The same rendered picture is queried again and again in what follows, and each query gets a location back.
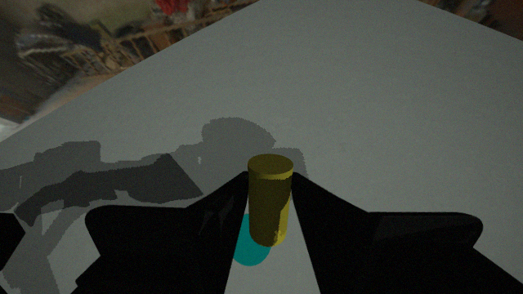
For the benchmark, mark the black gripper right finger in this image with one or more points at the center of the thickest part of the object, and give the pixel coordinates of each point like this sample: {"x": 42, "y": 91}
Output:
{"x": 344, "y": 242}

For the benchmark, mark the cyan circle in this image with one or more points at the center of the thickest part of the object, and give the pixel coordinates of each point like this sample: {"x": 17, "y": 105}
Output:
{"x": 247, "y": 252}

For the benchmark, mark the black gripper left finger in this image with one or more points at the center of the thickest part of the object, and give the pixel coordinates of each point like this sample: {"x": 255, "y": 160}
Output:
{"x": 205, "y": 233}

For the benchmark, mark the yellow tall cylinder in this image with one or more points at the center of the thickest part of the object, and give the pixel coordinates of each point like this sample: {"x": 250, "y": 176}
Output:
{"x": 269, "y": 190}

